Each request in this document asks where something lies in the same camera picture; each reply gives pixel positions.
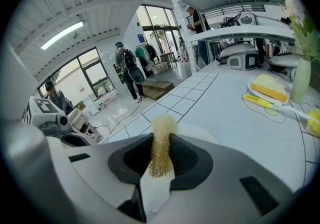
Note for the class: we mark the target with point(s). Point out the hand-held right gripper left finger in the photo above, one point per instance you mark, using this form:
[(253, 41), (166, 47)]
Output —
[(100, 168)]

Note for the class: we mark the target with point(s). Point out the wooden step platform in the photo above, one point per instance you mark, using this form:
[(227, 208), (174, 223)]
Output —
[(157, 89)]

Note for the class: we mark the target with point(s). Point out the white domed machine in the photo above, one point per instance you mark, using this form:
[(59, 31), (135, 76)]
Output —
[(247, 19), (285, 61), (240, 55)]

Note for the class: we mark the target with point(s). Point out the white artificial flowers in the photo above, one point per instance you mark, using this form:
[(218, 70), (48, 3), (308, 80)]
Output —
[(302, 33)]

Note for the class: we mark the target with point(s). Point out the stack of cardboard boxes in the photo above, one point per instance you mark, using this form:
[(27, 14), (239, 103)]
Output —
[(160, 68)]

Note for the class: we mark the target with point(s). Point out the yellow mesh scrubber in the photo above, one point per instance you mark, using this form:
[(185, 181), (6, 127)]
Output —
[(162, 148)]

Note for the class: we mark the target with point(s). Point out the white oval sponge dish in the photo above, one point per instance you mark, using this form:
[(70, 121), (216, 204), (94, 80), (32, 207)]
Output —
[(257, 94)]

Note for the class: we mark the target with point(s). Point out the wooden table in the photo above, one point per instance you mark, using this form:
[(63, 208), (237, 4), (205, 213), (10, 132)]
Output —
[(168, 56)]

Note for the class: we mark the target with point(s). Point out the yellow sponge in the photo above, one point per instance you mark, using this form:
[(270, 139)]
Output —
[(268, 86)]

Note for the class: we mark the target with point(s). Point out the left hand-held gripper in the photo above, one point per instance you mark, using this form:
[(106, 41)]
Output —
[(45, 113)]

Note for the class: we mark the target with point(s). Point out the pale green vase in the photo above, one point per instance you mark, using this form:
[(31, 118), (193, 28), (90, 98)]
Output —
[(302, 80)]

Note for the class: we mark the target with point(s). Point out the white metal shelving unit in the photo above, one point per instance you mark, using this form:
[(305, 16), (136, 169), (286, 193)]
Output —
[(225, 33)]

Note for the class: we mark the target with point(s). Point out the blue wall poster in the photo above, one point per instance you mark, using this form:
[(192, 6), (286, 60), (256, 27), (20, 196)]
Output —
[(141, 38)]

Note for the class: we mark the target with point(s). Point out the white cabinet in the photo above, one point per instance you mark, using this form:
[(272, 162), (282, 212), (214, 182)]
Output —
[(110, 73)]

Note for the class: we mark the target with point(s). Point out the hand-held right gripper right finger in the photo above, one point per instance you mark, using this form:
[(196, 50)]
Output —
[(225, 180)]

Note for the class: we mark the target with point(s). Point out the long ceiling light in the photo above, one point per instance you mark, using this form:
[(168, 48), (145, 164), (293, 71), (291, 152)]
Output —
[(62, 35)]

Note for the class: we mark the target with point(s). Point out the yellow and white dish brush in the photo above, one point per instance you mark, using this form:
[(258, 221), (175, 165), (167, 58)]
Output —
[(260, 101)]

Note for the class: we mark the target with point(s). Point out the wooden crate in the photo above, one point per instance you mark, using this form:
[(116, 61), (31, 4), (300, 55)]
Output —
[(82, 123)]

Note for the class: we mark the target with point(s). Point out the clothes rack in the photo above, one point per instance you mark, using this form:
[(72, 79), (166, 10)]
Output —
[(147, 53)]

